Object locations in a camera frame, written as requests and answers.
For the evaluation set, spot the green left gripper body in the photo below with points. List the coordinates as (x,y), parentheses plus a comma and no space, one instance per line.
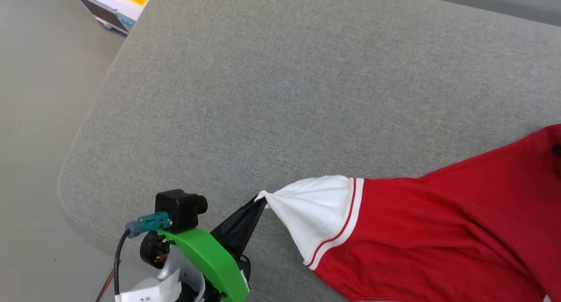
(210,258)

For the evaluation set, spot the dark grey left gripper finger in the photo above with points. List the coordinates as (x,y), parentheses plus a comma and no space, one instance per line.
(247,234)
(239,221)

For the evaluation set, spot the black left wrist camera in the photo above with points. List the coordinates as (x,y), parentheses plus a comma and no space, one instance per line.
(177,207)

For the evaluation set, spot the teal left camera connector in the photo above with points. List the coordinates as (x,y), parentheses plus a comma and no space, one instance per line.
(151,222)

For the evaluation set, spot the red white basketball jersey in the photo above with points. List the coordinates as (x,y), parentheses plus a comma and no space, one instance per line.
(438,232)

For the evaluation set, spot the white power supply box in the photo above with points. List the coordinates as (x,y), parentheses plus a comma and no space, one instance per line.
(118,1)

